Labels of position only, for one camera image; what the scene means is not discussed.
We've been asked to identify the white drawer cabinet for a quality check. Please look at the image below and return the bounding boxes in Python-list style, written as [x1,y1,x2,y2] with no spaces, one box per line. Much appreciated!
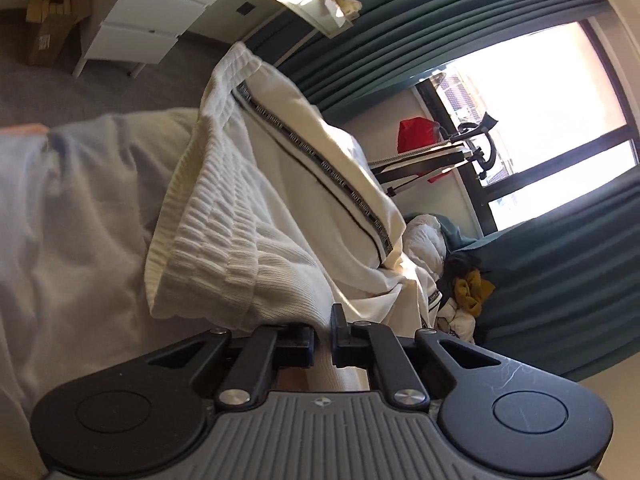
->
[74,0,246,78]

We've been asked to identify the black framed window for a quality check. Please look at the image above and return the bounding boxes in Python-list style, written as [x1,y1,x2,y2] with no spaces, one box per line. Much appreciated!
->
[415,17,640,238]

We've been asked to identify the yellow garment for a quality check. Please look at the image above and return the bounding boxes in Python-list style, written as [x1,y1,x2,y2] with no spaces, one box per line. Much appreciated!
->
[452,269,496,317]

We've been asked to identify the pastel tie-dye duvet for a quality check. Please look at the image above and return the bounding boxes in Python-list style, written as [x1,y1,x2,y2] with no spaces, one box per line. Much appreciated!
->
[0,108,261,480]

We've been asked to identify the black adjustable stand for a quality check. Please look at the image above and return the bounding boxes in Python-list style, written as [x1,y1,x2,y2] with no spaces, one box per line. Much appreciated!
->
[367,112,501,196]

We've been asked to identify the cream pants with striped trim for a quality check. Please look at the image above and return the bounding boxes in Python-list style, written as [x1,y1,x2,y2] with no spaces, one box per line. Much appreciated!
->
[144,41,446,393]

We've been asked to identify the black garment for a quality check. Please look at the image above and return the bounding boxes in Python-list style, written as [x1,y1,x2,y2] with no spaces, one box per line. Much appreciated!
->
[445,252,482,282]

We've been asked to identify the cardboard box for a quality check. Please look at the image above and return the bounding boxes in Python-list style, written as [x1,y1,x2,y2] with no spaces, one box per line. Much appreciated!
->
[25,0,92,67]

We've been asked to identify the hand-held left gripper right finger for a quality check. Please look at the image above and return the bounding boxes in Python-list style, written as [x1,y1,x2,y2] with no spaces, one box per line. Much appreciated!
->
[330,304,506,408]

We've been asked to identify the red bag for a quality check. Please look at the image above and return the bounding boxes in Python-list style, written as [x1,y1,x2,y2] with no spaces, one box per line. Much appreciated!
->
[397,116,453,183]

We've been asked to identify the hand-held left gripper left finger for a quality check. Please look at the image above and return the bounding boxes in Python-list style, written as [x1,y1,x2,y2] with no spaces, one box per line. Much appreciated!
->
[132,324,317,408]

